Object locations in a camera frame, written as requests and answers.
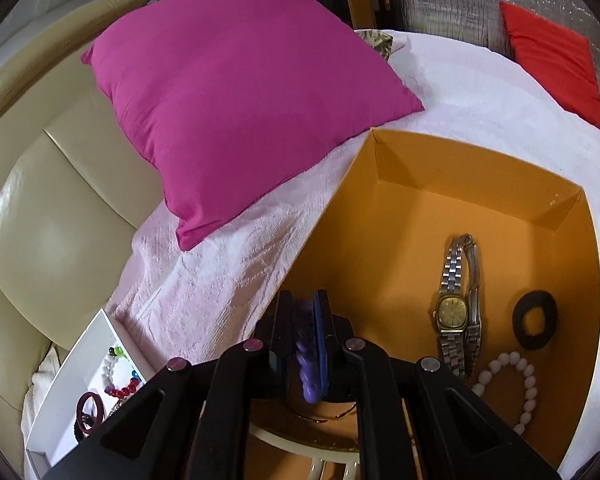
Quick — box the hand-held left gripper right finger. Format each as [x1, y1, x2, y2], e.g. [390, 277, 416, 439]
[314, 289, 561, 480]

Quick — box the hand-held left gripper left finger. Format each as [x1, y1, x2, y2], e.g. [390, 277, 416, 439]
[42, 290, 297, 480]

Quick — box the purple bead bracelet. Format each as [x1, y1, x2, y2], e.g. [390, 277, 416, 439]
[292, 297, 326, 405]

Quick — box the orange cardboard box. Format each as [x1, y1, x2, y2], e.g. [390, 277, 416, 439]
[250, 128, 600, 480]

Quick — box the thick black hair tie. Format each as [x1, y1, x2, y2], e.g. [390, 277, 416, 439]
[511, 290, 559, 351]

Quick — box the white bead bracelet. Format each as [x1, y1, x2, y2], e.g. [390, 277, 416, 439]
[471, 351, 537, 436]

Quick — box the thin gold bangle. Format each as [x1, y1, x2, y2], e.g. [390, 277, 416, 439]
[287, 400, 358, 423]

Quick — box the cream bangle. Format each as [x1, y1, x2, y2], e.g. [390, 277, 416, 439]
[247, 422, 361, 480]

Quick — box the white textured blanket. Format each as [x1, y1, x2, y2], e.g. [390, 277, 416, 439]
[22, 30, 600, 480]

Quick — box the gold and silver wristwatch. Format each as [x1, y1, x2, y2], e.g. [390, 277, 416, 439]
[432, 233, 482, 378]

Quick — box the white cardboard box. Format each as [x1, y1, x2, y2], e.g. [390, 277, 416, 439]
[24, 308, 156, 471]

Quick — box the magenta pillow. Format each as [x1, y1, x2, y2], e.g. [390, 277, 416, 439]
[80, 0, 426, 252]

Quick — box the cream leather sofa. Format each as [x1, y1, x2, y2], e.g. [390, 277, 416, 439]
[0, 0, 181, 461]

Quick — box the beige crumpled cloth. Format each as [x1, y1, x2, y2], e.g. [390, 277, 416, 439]
[355, 29, 395, 61]

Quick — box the red pillow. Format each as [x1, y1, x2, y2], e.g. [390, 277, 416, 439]
[499, 1, 600, 131]

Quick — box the multicoloured bead bracelet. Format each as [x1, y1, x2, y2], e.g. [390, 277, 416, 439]
[101, 345, 146, 401]

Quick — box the maroon ring bangle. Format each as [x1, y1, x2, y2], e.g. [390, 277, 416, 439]
[76, 392, 105, 433]

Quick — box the black bead bracelet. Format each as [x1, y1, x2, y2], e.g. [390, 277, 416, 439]
[74, 412, 93, 443]

